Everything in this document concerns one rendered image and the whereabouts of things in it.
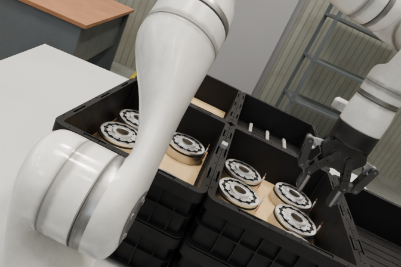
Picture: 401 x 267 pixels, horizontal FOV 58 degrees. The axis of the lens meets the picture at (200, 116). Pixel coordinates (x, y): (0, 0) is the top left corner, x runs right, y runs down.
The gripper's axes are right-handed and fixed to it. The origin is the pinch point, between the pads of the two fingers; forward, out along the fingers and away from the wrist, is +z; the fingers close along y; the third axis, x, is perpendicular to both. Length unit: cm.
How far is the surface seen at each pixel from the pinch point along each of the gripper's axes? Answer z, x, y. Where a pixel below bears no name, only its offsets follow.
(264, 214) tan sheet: 16.2, 12.1, -2.8
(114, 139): 13.5, 6.7, -40.8
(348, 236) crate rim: 6.1, 1.5, 10.4
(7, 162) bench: 30, 4, -61
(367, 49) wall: -27, 359, 86
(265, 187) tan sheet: 16.2, 25.5, -3.1
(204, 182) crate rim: 6.5, -4.9, -19.3
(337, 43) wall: -19, 354, 54
